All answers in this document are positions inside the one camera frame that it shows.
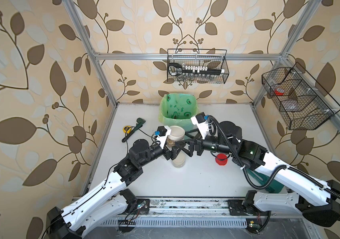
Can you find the red jar lid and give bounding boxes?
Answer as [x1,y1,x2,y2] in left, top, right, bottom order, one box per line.
[215,153,228,166]

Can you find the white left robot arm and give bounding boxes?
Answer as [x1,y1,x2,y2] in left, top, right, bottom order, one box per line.
[42,139,186,239]

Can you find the yellow tape measure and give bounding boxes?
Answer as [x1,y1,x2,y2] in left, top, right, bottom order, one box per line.
[123,125,133,134]

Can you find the black socket set rail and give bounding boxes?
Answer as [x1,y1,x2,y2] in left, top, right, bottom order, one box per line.
[167,63,225,76]

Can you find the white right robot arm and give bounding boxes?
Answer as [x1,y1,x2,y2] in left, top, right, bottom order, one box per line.
[175,113,340,227]

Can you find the black wire basket wall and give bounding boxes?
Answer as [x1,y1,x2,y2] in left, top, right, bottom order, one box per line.
[262,62,340,130]
[167,48,229,84]

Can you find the black wire basket right wall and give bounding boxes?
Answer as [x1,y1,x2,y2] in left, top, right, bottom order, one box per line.
[262,62,340,130]

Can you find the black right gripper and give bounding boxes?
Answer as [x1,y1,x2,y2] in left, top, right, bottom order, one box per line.
[176,127,235,156]

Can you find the green bin with bag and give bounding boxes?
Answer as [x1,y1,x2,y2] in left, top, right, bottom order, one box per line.
[158,93,199,131]

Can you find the red object in basket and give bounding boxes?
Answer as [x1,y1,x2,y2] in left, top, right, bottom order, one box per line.
[274,87,285,96]

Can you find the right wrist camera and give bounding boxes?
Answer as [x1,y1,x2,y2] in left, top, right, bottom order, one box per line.
[191,112,216,139]

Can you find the beige lid jar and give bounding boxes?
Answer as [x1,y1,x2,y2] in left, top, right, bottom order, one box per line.
[172,153,186,168]
[167,125,186,149]

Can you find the black wire basket back wall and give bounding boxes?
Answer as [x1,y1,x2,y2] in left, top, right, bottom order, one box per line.
[167,48,229,84]

